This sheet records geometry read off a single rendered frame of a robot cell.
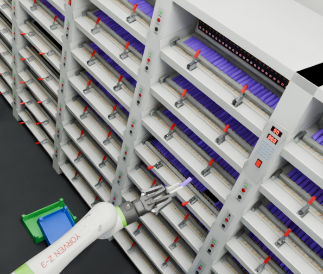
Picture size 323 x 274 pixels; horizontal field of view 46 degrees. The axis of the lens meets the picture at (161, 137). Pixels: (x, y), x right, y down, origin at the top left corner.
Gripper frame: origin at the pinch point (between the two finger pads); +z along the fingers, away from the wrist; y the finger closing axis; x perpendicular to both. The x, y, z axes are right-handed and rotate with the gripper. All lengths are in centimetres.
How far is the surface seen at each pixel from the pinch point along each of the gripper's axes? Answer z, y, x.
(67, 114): -13, 112, 49
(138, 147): 4.4, 42.1, 19.5
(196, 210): 10.2, -5.2, 19.7
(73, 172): -22, 99, 96
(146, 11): 27, 72, -41
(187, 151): 16.5, 14.8, 0.3
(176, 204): 9.4, 10.1, 36.9
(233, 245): 14.8, -28.6, 19.8
